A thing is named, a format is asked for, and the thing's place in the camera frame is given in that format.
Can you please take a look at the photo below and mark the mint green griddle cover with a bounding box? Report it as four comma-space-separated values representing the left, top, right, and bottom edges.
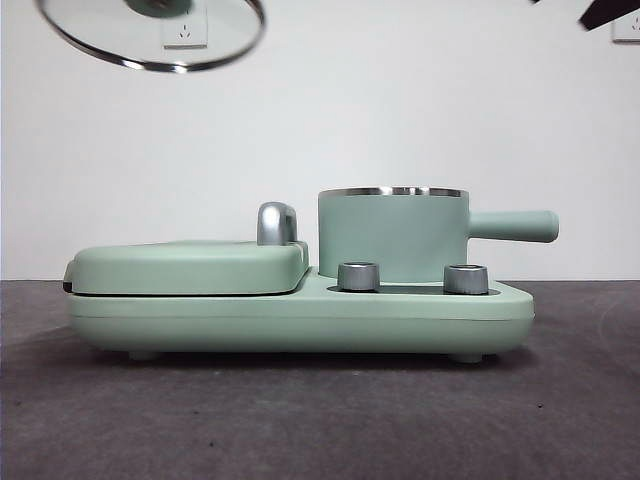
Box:
63, 239, 311, 297

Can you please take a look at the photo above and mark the white wall socket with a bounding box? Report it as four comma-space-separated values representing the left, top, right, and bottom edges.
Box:
612, 8, 640, 44
160, 5, 209, 50

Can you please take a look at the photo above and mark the mint green handled pot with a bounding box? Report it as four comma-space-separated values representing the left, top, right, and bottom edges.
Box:
317, 185, 561, 281

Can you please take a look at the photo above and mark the silver control knob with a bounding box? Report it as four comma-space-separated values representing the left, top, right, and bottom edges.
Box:
443, 263, 489, 295
337, 260, 381, 292

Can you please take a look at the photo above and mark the glass lid with green knob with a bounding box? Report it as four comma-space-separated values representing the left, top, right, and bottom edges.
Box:
35, 0, 267, 75

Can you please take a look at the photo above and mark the mint green breakfast machine base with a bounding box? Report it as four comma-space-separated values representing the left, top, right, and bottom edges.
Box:
68, 238, 536, 362

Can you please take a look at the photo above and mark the chrome griddle cover handle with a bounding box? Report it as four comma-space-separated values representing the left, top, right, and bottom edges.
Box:
256, 201, 301, 247

